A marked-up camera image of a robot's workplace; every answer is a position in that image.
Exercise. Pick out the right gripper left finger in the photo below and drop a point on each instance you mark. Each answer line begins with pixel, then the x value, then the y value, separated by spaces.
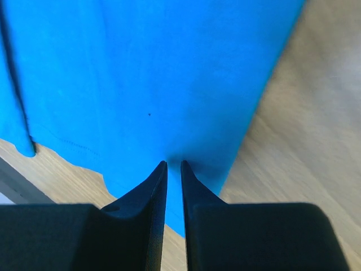
pixel 126 234

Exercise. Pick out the blue t shirt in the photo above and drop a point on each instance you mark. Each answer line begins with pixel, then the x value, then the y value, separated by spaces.
pixel 118 86

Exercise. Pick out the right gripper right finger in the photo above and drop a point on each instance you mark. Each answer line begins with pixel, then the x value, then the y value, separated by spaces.
pixel 255 236

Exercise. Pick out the aluminium frame rail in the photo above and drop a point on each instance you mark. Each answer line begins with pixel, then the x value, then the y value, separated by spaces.
pixel 16 189

